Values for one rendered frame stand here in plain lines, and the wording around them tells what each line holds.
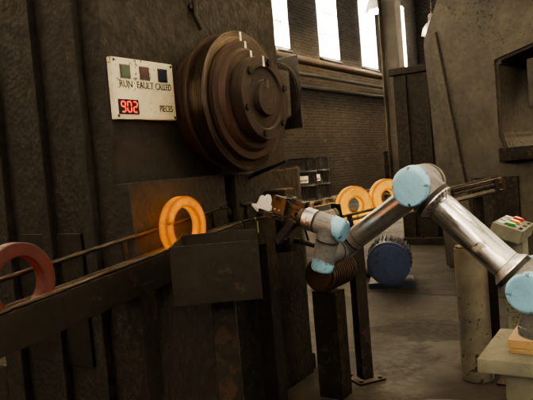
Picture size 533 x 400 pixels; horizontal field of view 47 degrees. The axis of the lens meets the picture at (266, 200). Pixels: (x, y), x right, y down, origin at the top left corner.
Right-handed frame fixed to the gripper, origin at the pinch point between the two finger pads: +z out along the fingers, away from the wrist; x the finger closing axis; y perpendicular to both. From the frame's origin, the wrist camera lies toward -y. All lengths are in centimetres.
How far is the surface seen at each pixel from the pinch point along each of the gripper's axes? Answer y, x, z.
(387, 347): -69, -88, -31
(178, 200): 5.4, 38.4, 2.5
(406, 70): 65, -407, 114
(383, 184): 10, -57, -22
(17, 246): 0, 92, 1
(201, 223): -2.3, 28.8, 0.0
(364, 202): 2, -49, -19
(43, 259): -3, 86, -1
